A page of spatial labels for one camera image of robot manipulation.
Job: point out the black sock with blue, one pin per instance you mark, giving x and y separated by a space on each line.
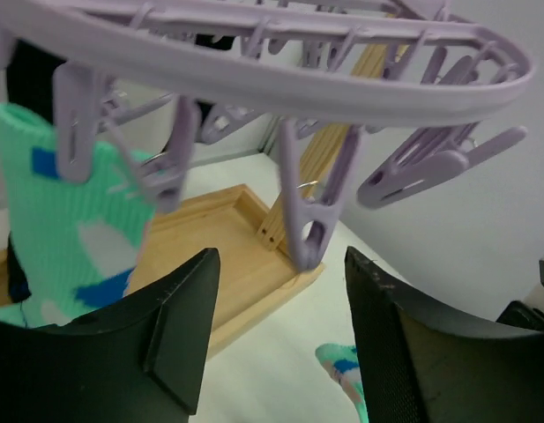
29 84

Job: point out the wooden hanging rack frame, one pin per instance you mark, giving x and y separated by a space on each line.
256 281

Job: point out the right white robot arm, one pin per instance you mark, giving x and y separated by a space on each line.
529 312

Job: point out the green sock with chevrons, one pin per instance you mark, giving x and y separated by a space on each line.
341 363

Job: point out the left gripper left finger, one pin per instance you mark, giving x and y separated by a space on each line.
141 359

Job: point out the lilac round clip hanger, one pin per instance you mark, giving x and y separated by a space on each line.
130 40

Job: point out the green sock with white patches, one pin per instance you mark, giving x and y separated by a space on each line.
77 243

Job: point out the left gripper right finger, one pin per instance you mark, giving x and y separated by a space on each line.
422 360

